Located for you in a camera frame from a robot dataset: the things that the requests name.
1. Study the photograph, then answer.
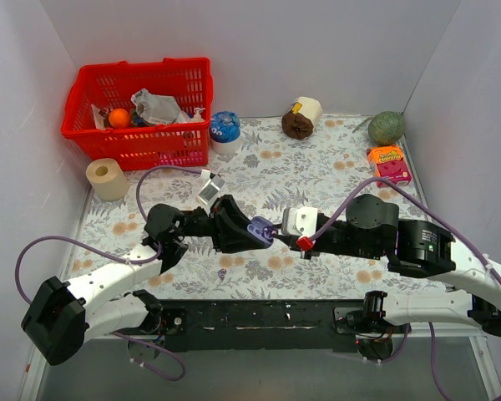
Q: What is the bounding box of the lavender earbud charging case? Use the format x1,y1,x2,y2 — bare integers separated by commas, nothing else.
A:
247,216,277,248

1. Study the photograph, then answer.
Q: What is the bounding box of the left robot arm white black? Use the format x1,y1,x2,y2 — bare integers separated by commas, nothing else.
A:
21,195,276,366

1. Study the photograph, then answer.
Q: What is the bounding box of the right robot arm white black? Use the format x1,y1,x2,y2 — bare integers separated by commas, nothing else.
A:
281,194,501,338

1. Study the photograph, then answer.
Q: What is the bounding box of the floral table mat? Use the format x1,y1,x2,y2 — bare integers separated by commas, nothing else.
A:
65,114,444,299

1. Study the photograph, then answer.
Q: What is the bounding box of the blue white wipes tub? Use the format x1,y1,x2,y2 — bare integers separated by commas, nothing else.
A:
210,110,242,155

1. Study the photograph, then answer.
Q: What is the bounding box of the orange pink sponge box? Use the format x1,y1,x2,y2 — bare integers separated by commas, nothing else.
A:
367,145,412,185

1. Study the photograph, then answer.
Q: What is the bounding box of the white pump bottle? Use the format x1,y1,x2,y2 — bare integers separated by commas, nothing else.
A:
189,108,205,124

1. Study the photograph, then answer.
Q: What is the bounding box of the beige paper roll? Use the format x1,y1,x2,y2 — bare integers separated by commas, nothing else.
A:
85,158,129,201

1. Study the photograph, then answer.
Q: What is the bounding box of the crumpled grey plastic bag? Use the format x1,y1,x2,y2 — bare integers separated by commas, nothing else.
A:
130,89,190,125

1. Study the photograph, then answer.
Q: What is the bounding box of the green textured melon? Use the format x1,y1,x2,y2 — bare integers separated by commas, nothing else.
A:
352,111,406,146

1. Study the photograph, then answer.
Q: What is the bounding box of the brown cream towel roll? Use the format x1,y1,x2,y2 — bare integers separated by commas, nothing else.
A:
281,96,322,140

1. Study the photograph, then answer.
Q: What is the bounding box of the orange fruit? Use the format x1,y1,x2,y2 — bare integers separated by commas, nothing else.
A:
108,109,131,129

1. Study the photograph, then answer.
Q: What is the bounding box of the red plastic shopping basket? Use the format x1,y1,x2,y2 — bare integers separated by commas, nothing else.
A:
61,58,214,171

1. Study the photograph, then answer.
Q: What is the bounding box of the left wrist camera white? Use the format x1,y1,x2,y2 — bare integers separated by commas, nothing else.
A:
196,169,225,210

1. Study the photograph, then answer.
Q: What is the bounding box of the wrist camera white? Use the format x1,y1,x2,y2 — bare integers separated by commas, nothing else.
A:
196,169,225,210
279,206,318,251

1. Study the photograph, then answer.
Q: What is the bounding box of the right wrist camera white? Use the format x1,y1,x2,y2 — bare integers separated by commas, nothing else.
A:
279,206,318,251

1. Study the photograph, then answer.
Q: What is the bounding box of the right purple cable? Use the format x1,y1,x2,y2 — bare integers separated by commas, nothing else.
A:
308,176,501,401

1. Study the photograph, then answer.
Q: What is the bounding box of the purple cable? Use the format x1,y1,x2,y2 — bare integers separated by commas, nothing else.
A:
15,165,212,382
308,176,501,401

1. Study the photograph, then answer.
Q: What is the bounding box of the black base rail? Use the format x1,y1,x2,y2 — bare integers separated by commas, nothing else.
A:
108,292,410,363

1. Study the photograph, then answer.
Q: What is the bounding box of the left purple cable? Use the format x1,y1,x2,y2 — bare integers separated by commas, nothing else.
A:
15,165,212,382

